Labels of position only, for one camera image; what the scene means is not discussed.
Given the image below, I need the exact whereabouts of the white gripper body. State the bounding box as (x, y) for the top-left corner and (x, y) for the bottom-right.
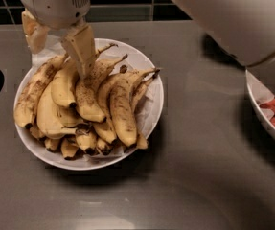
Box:
(20, 0), (90, 29)

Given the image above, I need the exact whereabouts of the leftmost spotted banana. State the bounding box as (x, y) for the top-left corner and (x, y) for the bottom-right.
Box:
(13, 54), (68, 128)

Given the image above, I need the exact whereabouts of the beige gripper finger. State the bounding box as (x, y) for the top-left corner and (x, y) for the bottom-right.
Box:
(61, 21), (96, 80)
(21, 10), (50, 54)

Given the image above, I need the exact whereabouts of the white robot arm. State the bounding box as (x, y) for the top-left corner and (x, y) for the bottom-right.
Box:
(21, 0), (275, 79)

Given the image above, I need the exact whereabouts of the small bottom banana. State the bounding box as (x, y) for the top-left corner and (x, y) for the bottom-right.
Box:
(76, 128), (97, 155)

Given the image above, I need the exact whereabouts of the middle speckled banana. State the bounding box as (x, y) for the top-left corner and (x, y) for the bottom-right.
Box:
(75, 55), (127, 123)

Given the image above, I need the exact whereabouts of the hidden banana behind right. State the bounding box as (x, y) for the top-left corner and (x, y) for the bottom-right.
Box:
(93, 73), (130, 144)

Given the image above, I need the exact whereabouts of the white bowl with strawberries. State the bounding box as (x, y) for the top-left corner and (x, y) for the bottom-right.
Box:
(245, 71), (275, 140)

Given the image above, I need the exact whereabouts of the far right thin banana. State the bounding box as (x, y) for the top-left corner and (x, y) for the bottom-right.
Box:
(131, 77), (154, 150)

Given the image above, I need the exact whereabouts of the pale lower left banana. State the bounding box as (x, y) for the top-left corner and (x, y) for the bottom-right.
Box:
(36, 85), (77, 139)

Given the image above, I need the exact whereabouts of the right curved banana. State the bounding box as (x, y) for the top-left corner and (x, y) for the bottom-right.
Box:
(109, 68), (159, 148)

